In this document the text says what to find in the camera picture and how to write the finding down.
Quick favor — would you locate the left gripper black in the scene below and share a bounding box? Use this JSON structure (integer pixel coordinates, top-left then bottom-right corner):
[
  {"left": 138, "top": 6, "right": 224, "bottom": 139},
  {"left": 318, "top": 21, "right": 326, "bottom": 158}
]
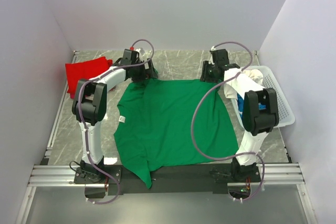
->
[{"left": 131, "top": 58, "right": 158, "bottom": 83}]

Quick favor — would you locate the green t shirt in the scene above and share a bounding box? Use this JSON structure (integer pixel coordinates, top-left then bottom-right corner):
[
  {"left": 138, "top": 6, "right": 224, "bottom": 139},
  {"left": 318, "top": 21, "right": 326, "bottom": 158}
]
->
[{"left": 114, "top": 79, "right": 238, "bottom": 188}]

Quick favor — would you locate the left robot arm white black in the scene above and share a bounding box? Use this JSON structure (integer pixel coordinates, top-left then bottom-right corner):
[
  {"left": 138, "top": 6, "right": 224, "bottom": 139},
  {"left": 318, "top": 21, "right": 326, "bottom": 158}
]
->
[{"left": 72, "top": 47, "right": 158, "bottom": 183}]

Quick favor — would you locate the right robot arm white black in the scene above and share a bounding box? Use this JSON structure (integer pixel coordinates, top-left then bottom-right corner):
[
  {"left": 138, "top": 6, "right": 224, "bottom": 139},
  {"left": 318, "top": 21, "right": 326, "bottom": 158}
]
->
[{"left": 201, "top": 48, "right": 279, "bottom": 182}]

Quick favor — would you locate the white crumpled t shirt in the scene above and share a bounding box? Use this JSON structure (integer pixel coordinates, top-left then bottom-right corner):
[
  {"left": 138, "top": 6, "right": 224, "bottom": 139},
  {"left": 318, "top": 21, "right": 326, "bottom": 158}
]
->
[{"left": 224, "top": 68, "right": 264, "bottom": 100}]

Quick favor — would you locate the blue crumpled t shirt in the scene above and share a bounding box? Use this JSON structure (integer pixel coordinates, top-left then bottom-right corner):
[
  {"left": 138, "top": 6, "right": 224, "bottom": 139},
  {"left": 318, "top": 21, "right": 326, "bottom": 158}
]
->
[{"left": 237, "top": 94, "right": 266, "bottom": 117}]

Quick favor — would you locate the folded red t shirt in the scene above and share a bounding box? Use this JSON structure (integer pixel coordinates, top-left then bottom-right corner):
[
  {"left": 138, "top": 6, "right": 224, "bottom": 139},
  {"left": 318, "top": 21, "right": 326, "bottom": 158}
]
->
[{"left": 65, "top": 57, "right": 113, "bottom": 94}]

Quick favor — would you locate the folded magenta t shirt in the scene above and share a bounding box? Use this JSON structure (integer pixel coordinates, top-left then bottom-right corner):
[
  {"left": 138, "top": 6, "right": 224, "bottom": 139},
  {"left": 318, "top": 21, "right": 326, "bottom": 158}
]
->
[{"left": 70, "top": 86, "right": 116, "bottom": 99}]

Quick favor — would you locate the white plastic basket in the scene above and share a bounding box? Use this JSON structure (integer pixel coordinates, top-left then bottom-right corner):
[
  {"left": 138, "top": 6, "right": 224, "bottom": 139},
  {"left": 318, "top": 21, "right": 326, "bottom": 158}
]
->
[{"left": 246, "top": 66, "right": 295, "bottom": 128}]

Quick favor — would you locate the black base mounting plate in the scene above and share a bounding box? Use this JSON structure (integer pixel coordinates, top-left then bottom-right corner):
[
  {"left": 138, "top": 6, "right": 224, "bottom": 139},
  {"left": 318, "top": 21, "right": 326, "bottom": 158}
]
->
[{"left": 72, "top": 164, "right": 262, "bottom": 198}]

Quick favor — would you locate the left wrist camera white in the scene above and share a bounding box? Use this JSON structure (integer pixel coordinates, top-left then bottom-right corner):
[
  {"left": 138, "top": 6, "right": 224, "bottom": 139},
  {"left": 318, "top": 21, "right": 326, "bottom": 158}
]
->
[{"left": 131, "top": 47, "right": 147, "bottom": 61}]

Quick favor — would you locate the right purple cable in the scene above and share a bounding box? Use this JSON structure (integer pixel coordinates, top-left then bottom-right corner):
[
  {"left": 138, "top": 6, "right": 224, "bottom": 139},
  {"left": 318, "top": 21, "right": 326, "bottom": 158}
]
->
[{"left": 191, "top": 41, "right": 265, "bottom": 204}]

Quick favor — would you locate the purple cable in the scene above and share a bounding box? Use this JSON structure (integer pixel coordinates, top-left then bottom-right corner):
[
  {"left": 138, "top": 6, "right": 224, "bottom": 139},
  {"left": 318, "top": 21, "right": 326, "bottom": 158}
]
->
[
  {"left": 78, "top": 39, "right": 155, "bottom": 205},
  {"left": 191, "top": 41, "right": 265, "bottom": 204}
]

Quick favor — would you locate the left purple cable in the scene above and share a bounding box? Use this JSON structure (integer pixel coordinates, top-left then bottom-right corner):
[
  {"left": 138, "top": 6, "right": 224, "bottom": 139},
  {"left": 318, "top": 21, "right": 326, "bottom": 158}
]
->
[{"left": 78, "top": 39, "right": 155, "bottom": 205}]

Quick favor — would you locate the aluminium frame rail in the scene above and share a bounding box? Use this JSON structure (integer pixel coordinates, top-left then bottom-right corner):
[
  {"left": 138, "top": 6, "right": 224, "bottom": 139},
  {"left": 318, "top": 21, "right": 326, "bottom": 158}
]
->
[{"left": 28, "top": 163, "right": 79, "bottom": 187}]

